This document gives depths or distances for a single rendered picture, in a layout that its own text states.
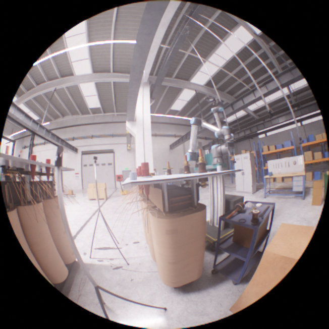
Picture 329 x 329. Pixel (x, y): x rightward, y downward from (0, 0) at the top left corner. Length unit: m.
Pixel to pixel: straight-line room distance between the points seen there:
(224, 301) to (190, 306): 0.35
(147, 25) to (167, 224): 3.72
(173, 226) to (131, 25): 9.21
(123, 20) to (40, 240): 9.37
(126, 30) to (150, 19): 5.76
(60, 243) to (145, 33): 4.36
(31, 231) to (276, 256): 1.77
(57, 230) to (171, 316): 1.57
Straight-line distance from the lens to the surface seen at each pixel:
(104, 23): 9.37
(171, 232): 0.83
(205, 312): 1.46
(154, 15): 3.40
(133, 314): 1.50
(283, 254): 0.74
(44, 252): 1.49
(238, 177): 6.04
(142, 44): 3.65
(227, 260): 1.78
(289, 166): 5.38
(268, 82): 7.25
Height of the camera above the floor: 1.38
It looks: 5 degrees up
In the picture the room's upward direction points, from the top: 5 degrees counter-clockwise
